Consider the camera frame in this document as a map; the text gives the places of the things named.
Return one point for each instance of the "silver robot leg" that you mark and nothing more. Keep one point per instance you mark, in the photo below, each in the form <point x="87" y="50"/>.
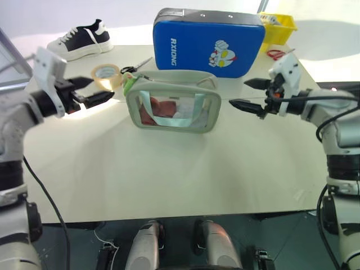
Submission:
<point x="146" y="247"/>
<point x="219" y="247"/>

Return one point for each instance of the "black and white sneaker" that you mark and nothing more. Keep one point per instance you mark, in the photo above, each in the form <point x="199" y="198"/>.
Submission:
<point x="76" y="42"/>

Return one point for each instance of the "beige packing tape roll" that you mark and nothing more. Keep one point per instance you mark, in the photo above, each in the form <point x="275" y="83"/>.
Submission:
<point x="110" y="82"/>

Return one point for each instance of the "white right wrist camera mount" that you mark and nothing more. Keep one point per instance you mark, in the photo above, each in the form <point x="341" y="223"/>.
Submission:
<point x="289" y="76"/>

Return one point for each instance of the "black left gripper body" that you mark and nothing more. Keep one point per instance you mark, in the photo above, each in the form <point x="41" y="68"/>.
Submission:
<point x="67" y="97"/>

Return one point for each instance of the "white parts in bin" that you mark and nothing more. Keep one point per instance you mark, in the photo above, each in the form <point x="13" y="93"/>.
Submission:
<point x="269" y="19"/>

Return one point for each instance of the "green zipper pull charm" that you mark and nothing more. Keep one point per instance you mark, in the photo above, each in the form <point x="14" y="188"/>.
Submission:
<point x="128" y="83"/>

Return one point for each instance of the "clear green toiletry bag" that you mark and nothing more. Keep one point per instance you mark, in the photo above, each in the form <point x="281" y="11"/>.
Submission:
<point x="174" y="126"/>

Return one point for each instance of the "blue padded case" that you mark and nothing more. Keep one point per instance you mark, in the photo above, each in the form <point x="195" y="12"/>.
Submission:
<point x="197" y="47"/>

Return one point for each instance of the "white cloth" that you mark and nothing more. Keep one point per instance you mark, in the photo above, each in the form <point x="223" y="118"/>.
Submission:
<point x="187" y="112"/>

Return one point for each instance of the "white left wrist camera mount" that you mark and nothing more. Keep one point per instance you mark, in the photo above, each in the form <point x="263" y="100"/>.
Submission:
<point x="47" y="74"/>

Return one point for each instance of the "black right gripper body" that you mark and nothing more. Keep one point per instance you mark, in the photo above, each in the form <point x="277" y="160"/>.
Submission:
<point x="273" y="105"/>

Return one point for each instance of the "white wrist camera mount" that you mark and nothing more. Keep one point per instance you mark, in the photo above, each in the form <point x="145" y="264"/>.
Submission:
<point x="289" y="76"/>
<point x="47" y="74"/>

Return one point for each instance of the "silver left robot leg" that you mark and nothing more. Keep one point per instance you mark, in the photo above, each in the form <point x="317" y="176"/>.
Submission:
<point x="146" y="247"/>

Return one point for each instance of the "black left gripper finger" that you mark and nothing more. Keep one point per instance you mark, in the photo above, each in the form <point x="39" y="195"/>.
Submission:
<point x="82" y="82"/>
<point x="98" y="99"/>

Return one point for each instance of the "yellow plastic bin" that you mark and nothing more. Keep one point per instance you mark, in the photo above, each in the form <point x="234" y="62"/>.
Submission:
<point x="281" y="31"/>

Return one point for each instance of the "dark red cloth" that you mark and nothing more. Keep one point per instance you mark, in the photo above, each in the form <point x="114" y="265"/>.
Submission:
<point x="161" y="109"/>

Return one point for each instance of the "silver right robot leg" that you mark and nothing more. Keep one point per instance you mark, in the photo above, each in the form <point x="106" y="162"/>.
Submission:
<point x="219" y="247"/>

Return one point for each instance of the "grey metal frame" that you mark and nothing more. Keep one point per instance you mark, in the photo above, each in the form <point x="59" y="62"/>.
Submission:
<point x="15" y="56"/>

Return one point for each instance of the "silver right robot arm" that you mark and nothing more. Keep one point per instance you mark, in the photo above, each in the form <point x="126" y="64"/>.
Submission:
<point x="341" y="132"/>

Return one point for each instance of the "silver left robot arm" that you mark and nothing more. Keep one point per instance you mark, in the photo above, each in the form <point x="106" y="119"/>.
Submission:
<point x="12" y="123"/>

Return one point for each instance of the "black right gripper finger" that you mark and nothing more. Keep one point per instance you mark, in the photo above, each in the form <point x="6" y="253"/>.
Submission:
<point x="258" y="83"/>
<point x="249" y="106"/>

